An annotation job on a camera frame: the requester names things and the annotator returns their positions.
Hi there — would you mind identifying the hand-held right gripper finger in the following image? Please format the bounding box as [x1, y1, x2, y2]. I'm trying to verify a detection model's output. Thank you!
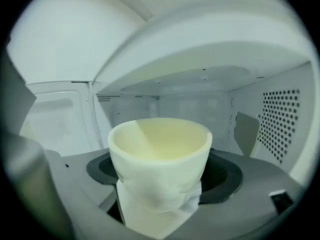
[0, 47, 74, 240]

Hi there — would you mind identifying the white cup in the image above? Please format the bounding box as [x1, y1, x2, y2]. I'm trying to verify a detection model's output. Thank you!
[107, 117, 213, 238]

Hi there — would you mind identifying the white microwave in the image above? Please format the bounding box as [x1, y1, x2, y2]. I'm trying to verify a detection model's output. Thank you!
[19, 10, 316, 240]

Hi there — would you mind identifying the dark glass turntable plate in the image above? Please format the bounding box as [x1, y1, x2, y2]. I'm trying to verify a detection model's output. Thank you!
[86, 148, 244, 205]

